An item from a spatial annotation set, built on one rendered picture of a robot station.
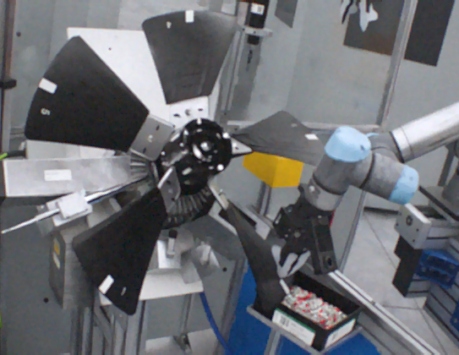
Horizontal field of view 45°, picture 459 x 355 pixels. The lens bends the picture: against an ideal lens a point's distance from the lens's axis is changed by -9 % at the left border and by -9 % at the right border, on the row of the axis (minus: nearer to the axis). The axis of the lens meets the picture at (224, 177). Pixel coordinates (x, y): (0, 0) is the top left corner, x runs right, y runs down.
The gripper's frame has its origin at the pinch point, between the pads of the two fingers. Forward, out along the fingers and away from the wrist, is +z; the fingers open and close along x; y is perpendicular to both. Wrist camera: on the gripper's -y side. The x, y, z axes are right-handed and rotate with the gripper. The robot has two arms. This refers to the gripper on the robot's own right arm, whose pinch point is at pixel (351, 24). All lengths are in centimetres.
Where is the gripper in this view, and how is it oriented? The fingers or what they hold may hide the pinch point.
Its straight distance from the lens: 172.2
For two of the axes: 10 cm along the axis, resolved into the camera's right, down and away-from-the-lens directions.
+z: -1.8, 9.1, 3.7
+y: 8.5, -0.5, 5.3
